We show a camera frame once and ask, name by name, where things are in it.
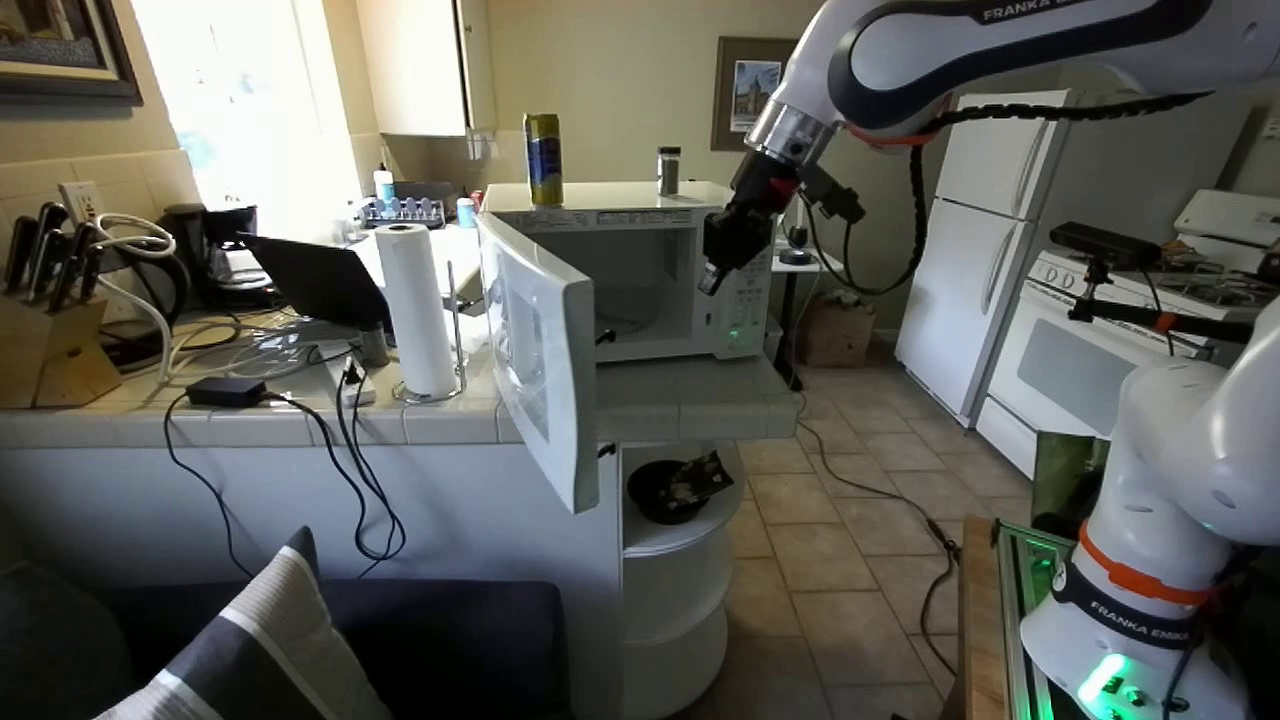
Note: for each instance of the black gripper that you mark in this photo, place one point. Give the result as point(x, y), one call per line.
point(752, 207)

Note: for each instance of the white microwave door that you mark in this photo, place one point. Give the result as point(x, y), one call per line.
point(542, 362)

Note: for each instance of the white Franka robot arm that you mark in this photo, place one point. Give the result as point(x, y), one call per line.
point(1013, 54)

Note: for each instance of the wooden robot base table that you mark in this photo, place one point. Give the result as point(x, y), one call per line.
point(980, 625)

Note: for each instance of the white microwave body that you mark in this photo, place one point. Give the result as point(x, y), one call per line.
point(643, 273)

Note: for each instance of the white side table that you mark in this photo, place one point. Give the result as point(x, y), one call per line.
point(796, 260)

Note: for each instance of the small jar with black lid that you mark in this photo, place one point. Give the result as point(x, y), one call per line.
point(668, 173)

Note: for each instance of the cardboard box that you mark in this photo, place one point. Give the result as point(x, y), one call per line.
point(842, 333)

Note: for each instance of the framed picture with white mat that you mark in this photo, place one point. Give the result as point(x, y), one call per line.
point(741, 84)

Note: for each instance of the green and blue spray can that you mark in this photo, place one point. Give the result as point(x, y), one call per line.
point(542, 162)

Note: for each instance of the black pan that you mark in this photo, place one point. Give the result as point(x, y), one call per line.
point(675, 489)

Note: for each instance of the white refrigerator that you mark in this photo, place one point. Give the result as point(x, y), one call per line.
point(964, 292)

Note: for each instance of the white paper towel roll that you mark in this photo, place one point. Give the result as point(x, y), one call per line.
point(412, 304)

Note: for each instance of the row of small dark bottles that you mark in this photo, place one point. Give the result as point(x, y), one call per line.
point(405, 209)

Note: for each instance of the white rounded shelf unit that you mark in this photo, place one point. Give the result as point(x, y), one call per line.
point(679, 601)

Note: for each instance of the small plastic bottle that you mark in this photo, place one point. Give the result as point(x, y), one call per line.
point(384, 186)

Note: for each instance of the white stove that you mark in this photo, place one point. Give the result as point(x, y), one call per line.
point(1066, 374)

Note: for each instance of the black laptop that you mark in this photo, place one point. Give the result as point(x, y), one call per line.
point(321, 283)

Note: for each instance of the white tiled counter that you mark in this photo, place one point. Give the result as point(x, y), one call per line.
point(402, 535)

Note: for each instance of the black stand bar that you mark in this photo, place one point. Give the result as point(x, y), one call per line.
point(1163, 318)

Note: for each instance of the dark sofa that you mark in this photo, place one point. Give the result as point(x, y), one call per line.
point(455, 646)

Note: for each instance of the white paper sheet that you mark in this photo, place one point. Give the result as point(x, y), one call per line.
point(1225, 218)

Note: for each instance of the bright window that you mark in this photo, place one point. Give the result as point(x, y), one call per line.
point(241, 106)

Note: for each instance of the black power adapter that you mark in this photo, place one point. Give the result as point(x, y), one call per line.
point(227, 395)

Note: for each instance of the black coffee maker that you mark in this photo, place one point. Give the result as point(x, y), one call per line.
point(202, 245)

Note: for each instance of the grey striped pillow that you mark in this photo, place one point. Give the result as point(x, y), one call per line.
point(267, 641)

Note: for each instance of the wooden knife block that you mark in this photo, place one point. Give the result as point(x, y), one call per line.
point(45, 357)

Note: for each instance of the dark framed painting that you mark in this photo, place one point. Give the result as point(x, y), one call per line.
point(61, 41)

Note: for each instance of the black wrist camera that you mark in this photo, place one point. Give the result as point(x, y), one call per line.
point(834, 198)

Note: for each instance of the white wall cabinet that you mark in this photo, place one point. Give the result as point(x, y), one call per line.
point(411, 66)

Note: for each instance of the black camera on stand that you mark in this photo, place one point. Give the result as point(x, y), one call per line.
point(1104, 245)

